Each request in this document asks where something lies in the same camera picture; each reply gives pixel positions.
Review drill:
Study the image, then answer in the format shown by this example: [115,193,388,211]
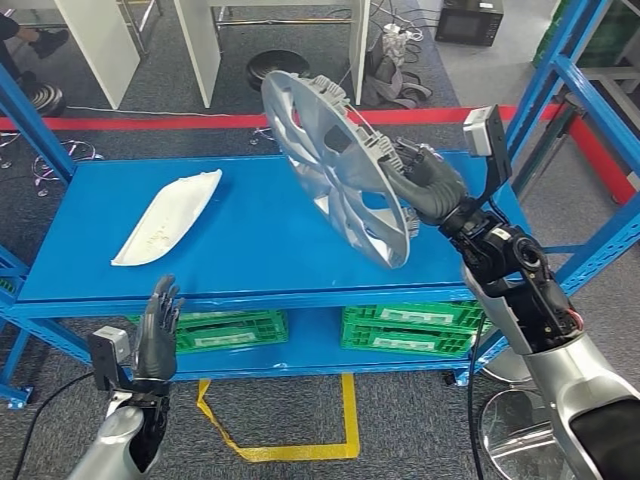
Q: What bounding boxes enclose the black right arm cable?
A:
[467,311,488,480]

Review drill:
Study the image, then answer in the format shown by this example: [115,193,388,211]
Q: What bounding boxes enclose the blue metal shelf rack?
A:
[0,0,640,409]

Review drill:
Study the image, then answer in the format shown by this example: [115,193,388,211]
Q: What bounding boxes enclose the red barrier belt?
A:
[567,117,636,207]
[0,104,561,134]

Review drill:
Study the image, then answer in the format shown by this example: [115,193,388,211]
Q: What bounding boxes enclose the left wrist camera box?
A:
[88,325,132,392]

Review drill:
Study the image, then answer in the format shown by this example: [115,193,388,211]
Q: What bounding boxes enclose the grey metal frame legs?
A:
[115,0,164,61]

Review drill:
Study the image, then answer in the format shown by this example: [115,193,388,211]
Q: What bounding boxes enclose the grey bag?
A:
[363,36,433,111]

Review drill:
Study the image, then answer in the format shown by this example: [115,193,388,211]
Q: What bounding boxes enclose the grey workbench dark legs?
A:
[509,0,640,200]

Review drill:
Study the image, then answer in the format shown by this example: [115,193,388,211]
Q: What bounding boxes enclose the chrome stanchion with round base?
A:
[478,389,576,480]
[482,347,536,386]

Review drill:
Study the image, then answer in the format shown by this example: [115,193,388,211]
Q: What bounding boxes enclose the white plastic cover part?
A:
[110,169,223,268]

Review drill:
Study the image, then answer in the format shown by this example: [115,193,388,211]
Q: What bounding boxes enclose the silver plastic wheel hubcap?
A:
[260,69,420,271]

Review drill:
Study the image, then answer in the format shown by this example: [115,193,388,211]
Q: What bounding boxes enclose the black round stool chrome base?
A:
[245,49,312,147]

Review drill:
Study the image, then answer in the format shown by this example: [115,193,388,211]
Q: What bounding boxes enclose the black microwave oven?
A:
[435,0,504,48]

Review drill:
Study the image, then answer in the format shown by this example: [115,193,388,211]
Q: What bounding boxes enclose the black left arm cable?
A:
[11,370,96,480]

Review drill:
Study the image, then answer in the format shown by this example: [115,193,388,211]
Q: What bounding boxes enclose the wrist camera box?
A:
[88,325,132,392]
[462,104,513,207]

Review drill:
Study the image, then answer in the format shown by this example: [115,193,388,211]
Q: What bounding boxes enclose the black ribbed stool seat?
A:
[22,84,67,118]

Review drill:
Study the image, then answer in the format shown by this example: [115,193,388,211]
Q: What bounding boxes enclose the yellow floor tape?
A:
[196,374,361,464]

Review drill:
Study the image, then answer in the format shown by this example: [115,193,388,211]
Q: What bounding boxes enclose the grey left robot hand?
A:
[132,274,185,382]

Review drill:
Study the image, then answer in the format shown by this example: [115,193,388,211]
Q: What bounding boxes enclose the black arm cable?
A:
[467,311,488,480]
[11,370,96,480]

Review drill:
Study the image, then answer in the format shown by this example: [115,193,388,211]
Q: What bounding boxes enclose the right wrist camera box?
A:
[462,104,513,207]

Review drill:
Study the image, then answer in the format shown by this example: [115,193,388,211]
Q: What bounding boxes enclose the white power strip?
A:
[383,23,423,46]

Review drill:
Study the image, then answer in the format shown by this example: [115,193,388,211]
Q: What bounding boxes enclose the green plastic storage crate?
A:
[534,0,640,71]

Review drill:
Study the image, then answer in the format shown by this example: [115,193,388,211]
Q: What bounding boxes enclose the white desk panel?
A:
[54,0,141,111]

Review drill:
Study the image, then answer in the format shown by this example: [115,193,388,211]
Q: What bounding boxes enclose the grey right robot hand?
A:
[382,137,469,227]

